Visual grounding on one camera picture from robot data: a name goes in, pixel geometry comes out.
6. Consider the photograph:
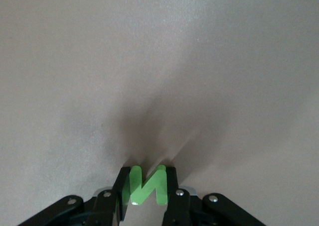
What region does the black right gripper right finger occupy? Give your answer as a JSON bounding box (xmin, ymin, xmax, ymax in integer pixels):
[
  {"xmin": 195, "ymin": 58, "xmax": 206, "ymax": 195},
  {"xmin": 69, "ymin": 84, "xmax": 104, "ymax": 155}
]
[{"xmin": 161, "ymin": 166, "xmax": 268, "ymax": 226}]

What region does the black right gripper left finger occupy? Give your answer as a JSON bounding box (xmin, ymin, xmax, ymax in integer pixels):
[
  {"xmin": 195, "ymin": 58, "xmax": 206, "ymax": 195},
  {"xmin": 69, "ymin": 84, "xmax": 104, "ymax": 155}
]
[{"xmin": 17, "ymin": 166, "xmax": 132, "ymax": 226}]

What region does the green letter N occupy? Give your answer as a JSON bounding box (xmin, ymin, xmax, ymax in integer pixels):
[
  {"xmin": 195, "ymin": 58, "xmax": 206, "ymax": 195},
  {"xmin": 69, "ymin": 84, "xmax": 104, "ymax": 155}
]
[{"xmin": 121, "ymin": 164, "xmax": 168, "ymax": 207}]

